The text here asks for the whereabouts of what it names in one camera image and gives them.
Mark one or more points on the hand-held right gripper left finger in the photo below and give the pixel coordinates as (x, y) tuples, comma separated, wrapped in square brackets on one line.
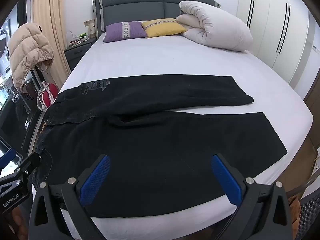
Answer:
[(96, 177)]

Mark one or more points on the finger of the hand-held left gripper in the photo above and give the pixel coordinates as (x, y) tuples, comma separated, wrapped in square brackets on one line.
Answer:
[(6, 158), (27, 163)]

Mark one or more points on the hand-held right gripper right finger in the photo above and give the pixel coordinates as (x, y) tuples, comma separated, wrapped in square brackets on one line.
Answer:
[(225, 180)]

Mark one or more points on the black pants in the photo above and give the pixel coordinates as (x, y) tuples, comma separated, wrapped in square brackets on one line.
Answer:
[(150, 142)]

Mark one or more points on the brown crumpled cloth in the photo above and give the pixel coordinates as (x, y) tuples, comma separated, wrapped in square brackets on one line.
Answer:
[(294, 208)]

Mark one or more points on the black mesh chair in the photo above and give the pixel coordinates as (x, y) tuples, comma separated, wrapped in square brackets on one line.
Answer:
[(311, 217)]

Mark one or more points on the beige puffer jacket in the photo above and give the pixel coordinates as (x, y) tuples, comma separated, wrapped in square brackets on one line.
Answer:
[(27, 52)]

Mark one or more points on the dark grey nightstand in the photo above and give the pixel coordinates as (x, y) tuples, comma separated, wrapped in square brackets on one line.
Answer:
[(76, 53)]

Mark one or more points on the bed with white sheet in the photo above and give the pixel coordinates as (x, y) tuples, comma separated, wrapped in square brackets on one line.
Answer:
[(162, 60)]

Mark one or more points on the purple pillow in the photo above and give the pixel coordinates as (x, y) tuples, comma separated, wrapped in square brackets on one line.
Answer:
[(123, 31)]

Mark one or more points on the light wooden box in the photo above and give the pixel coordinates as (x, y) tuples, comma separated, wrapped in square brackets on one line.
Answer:
[(90, 27)]

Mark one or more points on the beige curtain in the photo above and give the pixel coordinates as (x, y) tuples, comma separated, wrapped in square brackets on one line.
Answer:
[(50, 12)]

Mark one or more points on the white pillows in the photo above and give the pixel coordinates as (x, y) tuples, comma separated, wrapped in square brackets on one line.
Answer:
[(215, 25)]

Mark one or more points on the yellow pillow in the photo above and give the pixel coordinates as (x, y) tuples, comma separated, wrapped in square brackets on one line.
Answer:
[(162, 27)]

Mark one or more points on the white wardrobe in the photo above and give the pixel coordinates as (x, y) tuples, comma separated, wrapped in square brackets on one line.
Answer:
[(270, 17)]

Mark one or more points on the grey padded headboard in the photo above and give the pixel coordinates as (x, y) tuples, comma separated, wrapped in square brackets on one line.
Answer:
[(135, 7)]

